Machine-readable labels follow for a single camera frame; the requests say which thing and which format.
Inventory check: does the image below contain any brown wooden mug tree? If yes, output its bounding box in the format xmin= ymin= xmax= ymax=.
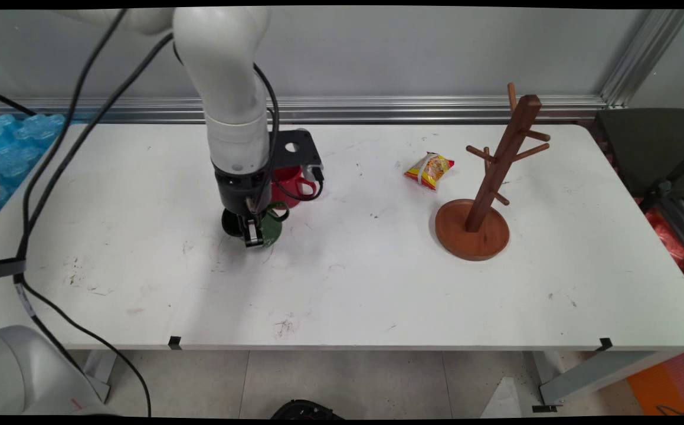
xmin=435 ymin=83 xmax=552 ymax=261

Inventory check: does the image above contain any yellow red snack packet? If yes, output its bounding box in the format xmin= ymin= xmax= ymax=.
xmin=404 ymin=152 xmax=455 ymax=191

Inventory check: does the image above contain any blue bubble wrap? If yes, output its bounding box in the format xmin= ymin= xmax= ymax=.
xmin=0 ymin=112 xmax=68 ymax=231

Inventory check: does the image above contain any slanted aluminium frame post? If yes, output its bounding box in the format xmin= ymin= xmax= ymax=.
xmin=598 ymin=9 xmax=684 ymax=110

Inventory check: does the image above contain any red enamel mug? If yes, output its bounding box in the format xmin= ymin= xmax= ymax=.
xmin=271 ymin=166 xmax=319 ymax=209

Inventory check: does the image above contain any black round floor object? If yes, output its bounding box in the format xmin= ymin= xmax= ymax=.
xmin=271 ymin=400 xmax=345 ymax=420

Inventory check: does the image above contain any orange floor mat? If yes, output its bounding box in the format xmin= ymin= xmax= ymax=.
xmin=628 ymin=351 xmax=684 ymax=417

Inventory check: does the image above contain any red plastic bag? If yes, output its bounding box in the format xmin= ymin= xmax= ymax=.
xmin=643 ymin=207 xmax=684 ymax=278

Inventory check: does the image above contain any grey table leg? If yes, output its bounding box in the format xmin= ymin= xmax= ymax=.
xmin=82 ymin=350 xmax=119 ymax=403
xmin=532 ymin=351 xmax=684 ymax=409

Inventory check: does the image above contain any green enamel mug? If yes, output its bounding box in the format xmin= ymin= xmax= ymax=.
xmin=221 ymin=201 xmax=291 ymax=249

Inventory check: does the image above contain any horizontal aluminium frame rail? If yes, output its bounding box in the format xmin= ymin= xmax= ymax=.
xmin=0 ymin=96 xmax=608 ymax=125

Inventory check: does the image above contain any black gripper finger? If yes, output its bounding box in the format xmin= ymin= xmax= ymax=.
xmin=242 ymin=215 xmax=264 ymax=249

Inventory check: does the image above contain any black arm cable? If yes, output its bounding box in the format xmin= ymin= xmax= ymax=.
xmin=14 ymin=9 xmax=130 ymax=378
xmin=17 ymin=32 xmax=175 ymax=417

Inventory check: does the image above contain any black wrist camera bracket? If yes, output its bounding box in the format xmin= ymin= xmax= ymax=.
xmin=271 ymin=128 xmax=324 ymax=181

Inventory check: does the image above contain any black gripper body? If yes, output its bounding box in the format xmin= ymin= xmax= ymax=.
xmin=214 ymin=168 xmax=273 ymax=221

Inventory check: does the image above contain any black cable strap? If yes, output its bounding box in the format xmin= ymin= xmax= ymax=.
xmin=0 ymin=258 xmax=27 ymax=283

